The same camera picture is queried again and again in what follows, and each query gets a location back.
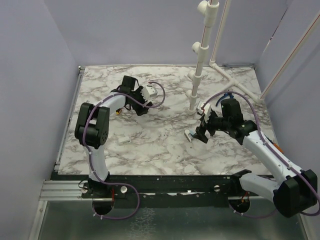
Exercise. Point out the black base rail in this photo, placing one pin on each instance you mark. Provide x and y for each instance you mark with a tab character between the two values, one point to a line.
159	191

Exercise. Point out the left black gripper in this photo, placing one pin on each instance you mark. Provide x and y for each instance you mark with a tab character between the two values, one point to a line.
139	109

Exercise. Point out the white staple box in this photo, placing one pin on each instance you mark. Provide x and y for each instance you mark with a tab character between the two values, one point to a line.
124	140

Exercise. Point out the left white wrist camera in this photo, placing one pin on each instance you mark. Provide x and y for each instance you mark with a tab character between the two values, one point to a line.
149	91

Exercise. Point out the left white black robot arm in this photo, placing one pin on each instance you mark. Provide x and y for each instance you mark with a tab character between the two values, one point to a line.
92	125

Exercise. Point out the aluminium extrusion rail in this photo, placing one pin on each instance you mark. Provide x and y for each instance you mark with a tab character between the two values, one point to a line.
60	190

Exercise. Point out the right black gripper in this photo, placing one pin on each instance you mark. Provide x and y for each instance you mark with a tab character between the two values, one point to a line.
200	131

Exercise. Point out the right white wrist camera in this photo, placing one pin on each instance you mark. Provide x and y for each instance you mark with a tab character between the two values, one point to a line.
204	110

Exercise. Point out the yellow black screwdriver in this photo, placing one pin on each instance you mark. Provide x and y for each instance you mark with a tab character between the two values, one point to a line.
118	112

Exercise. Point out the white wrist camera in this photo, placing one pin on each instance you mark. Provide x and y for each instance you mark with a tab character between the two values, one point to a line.
204	110
149	91

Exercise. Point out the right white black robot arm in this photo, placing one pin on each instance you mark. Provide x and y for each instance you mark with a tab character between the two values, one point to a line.
293	189

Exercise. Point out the blue handled pliers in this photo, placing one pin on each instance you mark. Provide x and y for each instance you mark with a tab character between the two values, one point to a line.
225	95

